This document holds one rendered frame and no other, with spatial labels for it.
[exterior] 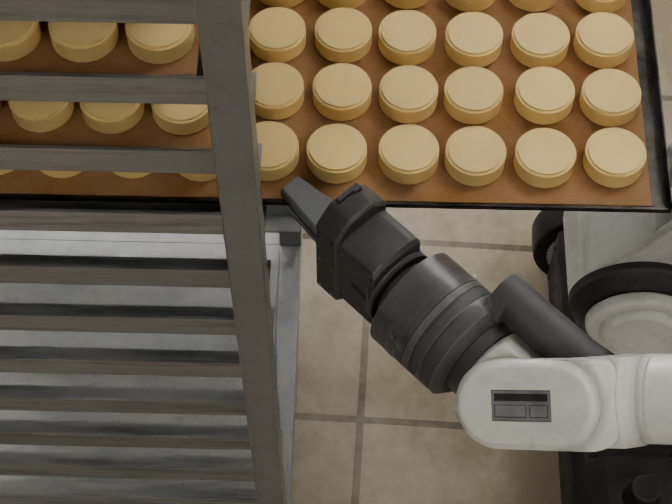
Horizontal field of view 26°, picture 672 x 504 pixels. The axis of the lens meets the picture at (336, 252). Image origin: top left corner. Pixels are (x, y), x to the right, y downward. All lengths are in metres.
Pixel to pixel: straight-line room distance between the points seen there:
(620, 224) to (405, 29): 0.42
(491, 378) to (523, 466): 1.01
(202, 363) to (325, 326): 0.73
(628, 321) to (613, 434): 0.54
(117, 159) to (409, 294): 0.25
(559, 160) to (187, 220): 0.31
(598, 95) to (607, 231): 0.37
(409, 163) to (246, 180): 0.16
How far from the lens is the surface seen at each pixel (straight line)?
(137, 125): 1.17
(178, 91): 1.06
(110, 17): 1.00
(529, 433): 1.05
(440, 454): 2.06
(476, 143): 1.20
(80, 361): 1.45
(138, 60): 1.09
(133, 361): 1.44
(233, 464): 1.71
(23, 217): 1.23
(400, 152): 1.20
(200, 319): 1.35
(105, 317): 1.36
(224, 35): 0.96
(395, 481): 2.04
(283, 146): 1.20
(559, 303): 2.01
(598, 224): 1.60
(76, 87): 1.07
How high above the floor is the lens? 1.89
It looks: 59 degrees down
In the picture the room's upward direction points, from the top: straight up
